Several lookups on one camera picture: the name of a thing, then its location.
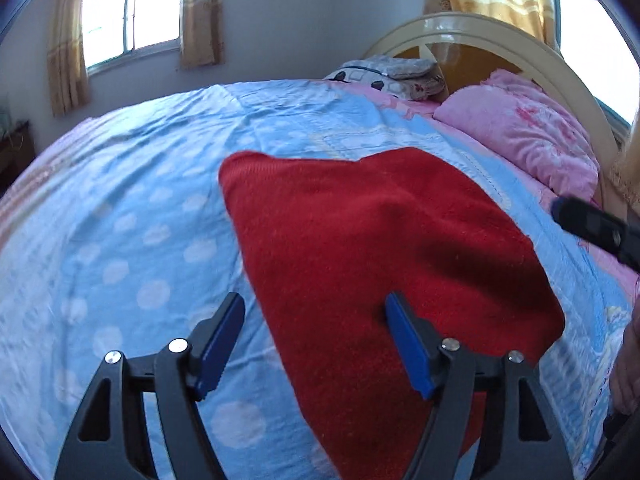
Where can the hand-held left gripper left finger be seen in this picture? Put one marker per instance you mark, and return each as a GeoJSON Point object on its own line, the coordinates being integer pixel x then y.
{"type": "Point", "coordinates": [220, 350]}

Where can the polka dot bedsheet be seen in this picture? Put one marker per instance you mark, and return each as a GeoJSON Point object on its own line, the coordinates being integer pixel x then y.
{"type": "Point", "coordinates": [125, 210]}

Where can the cream wooden headboard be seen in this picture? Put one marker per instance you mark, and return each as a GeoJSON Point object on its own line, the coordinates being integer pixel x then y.
{"type": "Point", "coordinates": [500, 35]}

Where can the person's right hand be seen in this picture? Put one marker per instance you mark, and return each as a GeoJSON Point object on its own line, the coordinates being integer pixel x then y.
{"type": "Point", "coordinates": [627, 360]}

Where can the red knitted sweater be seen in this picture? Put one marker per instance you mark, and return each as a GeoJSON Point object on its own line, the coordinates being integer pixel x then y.
{"type": "Point", "coordinates": [350, 235]}

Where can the grey patterned pillow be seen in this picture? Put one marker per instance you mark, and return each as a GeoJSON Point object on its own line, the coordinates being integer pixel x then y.
{"type": "Point", "coordinates": [395, 75]}

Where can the bright window behind headboard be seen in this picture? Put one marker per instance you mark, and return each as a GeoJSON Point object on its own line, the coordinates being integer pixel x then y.
{"type": "Point", "coordinates": [595, 35]}

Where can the wooden desk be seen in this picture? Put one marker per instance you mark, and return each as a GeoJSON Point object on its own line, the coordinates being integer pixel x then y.
{"type": "Point", "coordinates": [12, 155]}

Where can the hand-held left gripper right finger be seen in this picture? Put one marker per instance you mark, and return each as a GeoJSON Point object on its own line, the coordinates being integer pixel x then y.
{"type": "Point", "coordinates": [407, 350]}

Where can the pink pillow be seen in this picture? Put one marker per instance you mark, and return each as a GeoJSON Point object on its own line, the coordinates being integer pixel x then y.
{"type": "Point", "coordinates": [530, 130]}

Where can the window with metal frame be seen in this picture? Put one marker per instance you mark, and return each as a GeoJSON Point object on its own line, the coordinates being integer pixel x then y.
{"type": "Point", "coordinates": [130, 5]}

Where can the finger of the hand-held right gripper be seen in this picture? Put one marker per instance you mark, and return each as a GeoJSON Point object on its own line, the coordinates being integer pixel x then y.
{"type": "Point", "coordinates": [590, 222]}

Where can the beige patterned curtain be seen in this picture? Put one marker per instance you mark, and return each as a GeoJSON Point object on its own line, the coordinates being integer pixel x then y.
{"type": "Point", "coordinates": [202, 10]}
{"type": "Point", "coordinates": [67, 60]}

